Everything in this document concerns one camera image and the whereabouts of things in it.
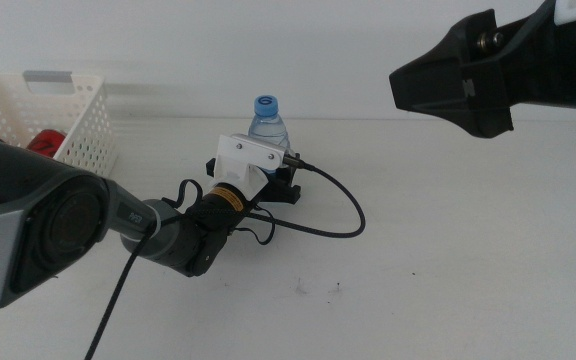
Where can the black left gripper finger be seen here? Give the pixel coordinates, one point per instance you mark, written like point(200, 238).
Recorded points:
point(285, 192)
point(211, 167)

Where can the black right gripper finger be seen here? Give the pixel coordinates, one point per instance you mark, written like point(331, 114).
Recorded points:
point(443, 90)

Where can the clear water bottle blue label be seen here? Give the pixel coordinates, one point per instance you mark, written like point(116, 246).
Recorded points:
point(267, 127)

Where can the red cola can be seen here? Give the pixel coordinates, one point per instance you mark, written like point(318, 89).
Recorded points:
point(48, 142)

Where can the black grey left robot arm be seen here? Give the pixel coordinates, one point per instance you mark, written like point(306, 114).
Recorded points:
point(18, 200)

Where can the white perforated plastic basket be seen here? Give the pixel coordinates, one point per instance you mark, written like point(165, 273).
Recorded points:
point(99, 80)

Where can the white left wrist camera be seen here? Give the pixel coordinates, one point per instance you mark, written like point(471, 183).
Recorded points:
point(243, 160)

